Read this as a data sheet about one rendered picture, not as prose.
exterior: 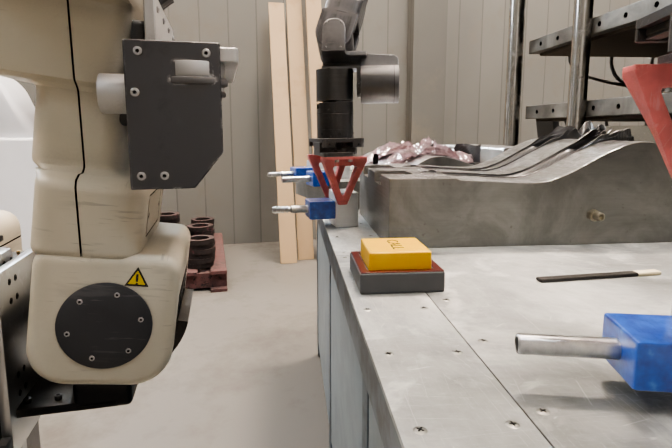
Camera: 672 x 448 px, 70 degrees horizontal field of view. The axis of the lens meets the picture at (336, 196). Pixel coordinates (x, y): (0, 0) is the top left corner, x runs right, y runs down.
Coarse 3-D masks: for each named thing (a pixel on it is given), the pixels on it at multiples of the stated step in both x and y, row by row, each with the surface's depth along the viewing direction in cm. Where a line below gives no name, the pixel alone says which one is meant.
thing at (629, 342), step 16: (608, 320) 29; (624, 320) 28; (640, 320) 28; (656, 320) 28; (528, 336) 28; (544, 336) 28; (560, 336) 28; (576, 336) 28; (608, 336) 29; (624, 336) 27; (640, 336) 26; (656, 336) 26; (528, 352) 28; (544, 352) 27; (560, 352) 27; (576, 352) 27; (592, 352) 27; (608, 352) 27; (624, 352) 26; (640, 352) 25; (656, 352) 25; (624, 368) 26; (640, 368) 25; (656, 368) 25; (640, 384) 25; (656, 384) 25
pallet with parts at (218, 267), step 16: (192, 224) 328; (208, 224) 328; (192, 240) 281; (208, 240) 284; (192, 256) 284; (208, 256) 287; (224, 256) 313; (192, 272) 278; (208, 272) 285; (224, 272) 282; (192, 288) 283; (224, 288) 283
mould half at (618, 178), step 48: (528, 144) 84; (624, 144) 63; (384, 192) 63; (432, 192) 61; (480, 192) 61; (528, 192) 62; (576, 192) 62; (624, 192) 63; (432, 240) 61; (480, 240) 62; (528, 240) 63; (576, 240) 63; (624, 240) 64
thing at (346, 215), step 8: (344, 192) 74; (352, 192) 74; (312, 200) 75; (320, 200) 75; (328, 200) 75; (352, 200) 74; (272, 208) 74; (280, 208) 74; (288, 208) 74; (296, 208) 74; (304, 208) 75; (312, 208) 73; (320, 208) 74; (328, 208) 74; (336, 208) 74; (344, 208) 74; (352, 208) 74; (312, 216) 74; (320, 216) 74; (328, 216) 74; (336, 216) 74; (344, 216) 74; (352, 216) 75; (336, 224) 74; (344, 224) 75; (352, 224) 75
